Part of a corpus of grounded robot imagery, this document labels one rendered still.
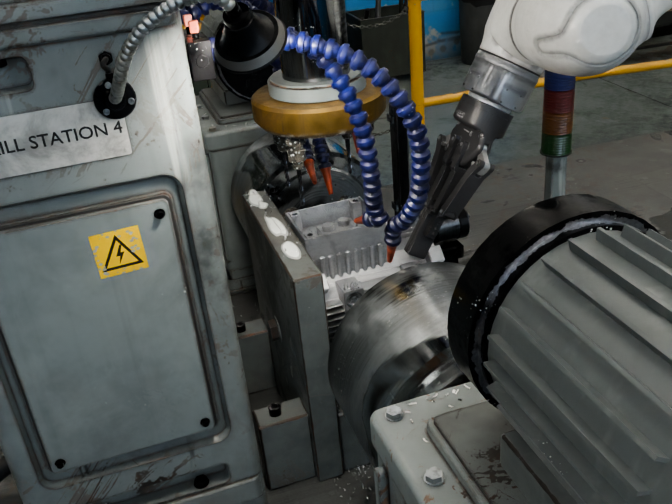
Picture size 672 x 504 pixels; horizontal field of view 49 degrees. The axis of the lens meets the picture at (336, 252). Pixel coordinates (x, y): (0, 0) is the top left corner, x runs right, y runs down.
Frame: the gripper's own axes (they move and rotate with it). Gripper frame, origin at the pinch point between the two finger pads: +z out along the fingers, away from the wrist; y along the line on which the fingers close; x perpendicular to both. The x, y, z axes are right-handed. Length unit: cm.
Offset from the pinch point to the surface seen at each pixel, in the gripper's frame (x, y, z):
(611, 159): 93, -72, -18
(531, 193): 67, -64, -2
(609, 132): 265, -266, -25
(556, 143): 41, -34, -17
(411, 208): -12.6, 13.9, -6.1
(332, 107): -22.1, 2.5, -12.3
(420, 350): -13.9, 29.7, 4.2
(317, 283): -17.1, 8.9, 8.1
